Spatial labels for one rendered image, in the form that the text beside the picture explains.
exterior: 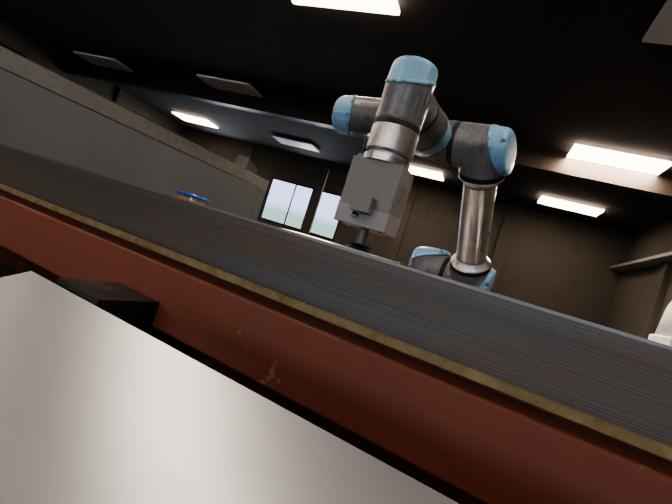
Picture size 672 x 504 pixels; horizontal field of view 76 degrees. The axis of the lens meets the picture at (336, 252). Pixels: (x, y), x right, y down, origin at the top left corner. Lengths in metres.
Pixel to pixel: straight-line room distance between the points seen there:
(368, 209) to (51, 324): 0.49
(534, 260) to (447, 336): 11.50
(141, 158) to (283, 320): 1.11
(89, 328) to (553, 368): 0.21
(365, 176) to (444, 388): 0.46
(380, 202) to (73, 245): 0.39
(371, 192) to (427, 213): 11.25
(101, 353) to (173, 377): 0.03
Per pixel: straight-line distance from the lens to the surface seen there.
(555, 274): 11.77
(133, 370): 0.17
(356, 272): 0.26
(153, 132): 1.36
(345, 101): 0.85
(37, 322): 0.21
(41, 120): 1.21
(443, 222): 11.80
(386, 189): 0.64
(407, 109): 0.67
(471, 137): 1.12
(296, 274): 0.28
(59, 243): 0.47
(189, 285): 0.33
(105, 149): 1.29
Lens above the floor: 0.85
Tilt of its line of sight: level
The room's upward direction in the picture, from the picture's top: 18 degrees clockwise
